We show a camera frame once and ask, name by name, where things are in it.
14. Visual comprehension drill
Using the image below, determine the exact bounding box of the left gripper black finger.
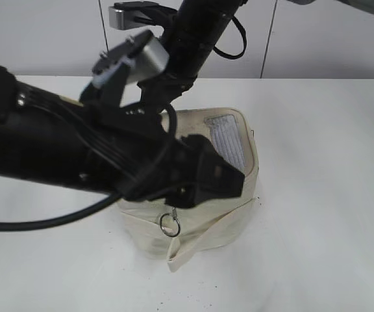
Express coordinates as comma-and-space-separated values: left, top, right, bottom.
203, 142, 245, 202

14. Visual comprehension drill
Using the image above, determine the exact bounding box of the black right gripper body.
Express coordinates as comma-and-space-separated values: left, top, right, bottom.
137, 73, 195, 109

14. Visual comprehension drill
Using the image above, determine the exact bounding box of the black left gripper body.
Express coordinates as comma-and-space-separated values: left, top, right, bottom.
86, 101, 213, 208

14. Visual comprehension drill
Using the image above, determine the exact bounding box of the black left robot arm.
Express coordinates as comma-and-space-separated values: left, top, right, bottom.
0, 66, 245, 209

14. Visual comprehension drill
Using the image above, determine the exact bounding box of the metal zipper pull with ring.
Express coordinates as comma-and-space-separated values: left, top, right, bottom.
158, 207, 181, 238

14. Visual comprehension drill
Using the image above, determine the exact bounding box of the cream insulated zipper bag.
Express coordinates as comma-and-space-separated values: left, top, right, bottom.
118, 108, 259, 272

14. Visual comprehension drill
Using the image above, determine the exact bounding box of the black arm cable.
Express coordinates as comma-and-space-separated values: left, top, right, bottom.
212, 14, 247, 60
0, 103, 204, 232

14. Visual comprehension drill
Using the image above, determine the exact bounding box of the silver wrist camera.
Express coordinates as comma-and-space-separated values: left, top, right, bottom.
108, 1, 177, 31
91, 30, 169, 90

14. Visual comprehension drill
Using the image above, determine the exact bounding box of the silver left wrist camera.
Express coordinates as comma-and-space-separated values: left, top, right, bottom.
91, 30, 169, 90

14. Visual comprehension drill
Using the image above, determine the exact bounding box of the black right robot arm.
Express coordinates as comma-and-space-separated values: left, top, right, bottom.
138, 0, 247, 111

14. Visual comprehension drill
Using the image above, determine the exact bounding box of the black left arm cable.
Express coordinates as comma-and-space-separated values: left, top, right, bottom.
0, 103, 204, 232

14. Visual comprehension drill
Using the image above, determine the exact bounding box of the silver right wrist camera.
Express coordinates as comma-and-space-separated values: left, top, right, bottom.
108, 1, 177, 31

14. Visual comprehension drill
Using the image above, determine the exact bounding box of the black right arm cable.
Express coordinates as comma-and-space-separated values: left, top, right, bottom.
212, 14, 247, 60

